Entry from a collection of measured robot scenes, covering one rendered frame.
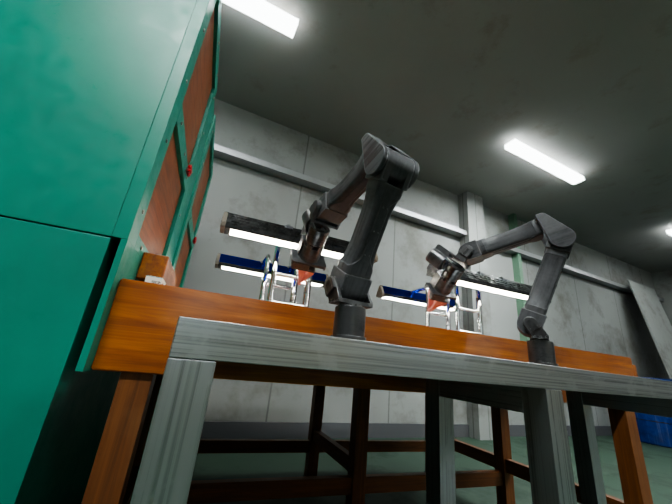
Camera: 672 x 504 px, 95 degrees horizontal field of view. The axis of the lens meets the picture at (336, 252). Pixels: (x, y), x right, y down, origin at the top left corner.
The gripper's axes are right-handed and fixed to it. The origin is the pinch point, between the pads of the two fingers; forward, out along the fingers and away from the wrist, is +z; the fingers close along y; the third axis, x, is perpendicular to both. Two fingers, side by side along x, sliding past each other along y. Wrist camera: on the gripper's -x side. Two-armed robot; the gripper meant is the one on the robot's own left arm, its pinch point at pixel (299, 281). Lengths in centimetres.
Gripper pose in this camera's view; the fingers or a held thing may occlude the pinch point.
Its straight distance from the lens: 95.0
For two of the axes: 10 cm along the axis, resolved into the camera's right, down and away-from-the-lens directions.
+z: -3.5, 8.1, 4.6
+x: 1.8, 5.4, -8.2
